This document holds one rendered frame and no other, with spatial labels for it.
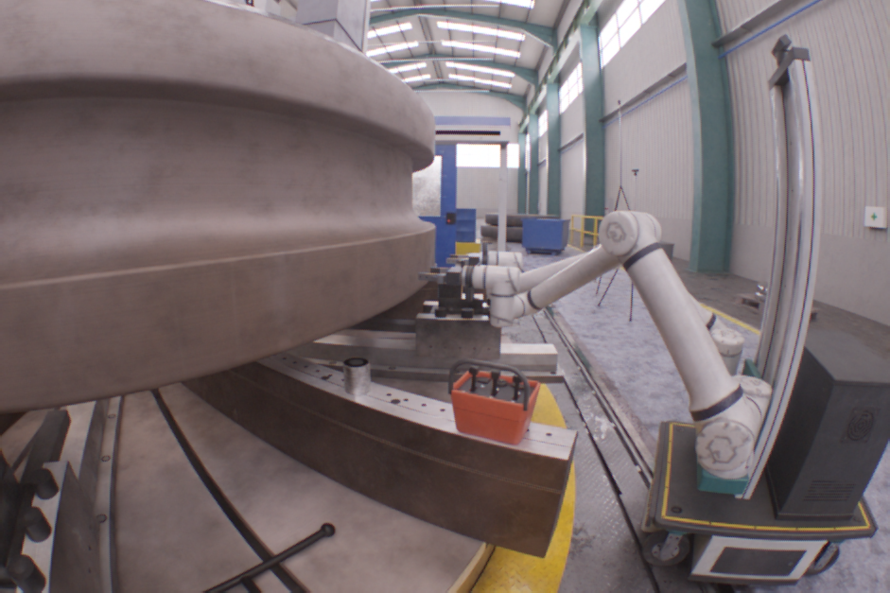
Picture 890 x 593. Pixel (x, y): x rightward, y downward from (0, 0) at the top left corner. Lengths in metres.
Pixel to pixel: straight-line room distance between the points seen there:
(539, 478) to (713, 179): 9.29
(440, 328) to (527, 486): 1.16
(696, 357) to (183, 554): 1.47
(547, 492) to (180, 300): 0.95
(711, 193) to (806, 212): 8.62
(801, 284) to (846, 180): 6.51
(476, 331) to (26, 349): 1.81
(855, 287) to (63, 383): 7.96
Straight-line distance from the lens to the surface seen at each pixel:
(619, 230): 1.00
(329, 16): 5.78
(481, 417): 0.93
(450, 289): 2.02
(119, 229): 0.99
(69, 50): 0.94
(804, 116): 1.29
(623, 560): 1.64
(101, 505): 1.49
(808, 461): 1.40
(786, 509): 1.51
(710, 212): 9.80
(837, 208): 7.81
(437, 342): 1.98
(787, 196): 1.52
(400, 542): 1.20
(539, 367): 2.14
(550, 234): 10.45
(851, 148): 7.72
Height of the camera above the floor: 1.24
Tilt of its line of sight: 8 degrees down
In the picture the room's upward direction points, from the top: 1 degrees clockwise
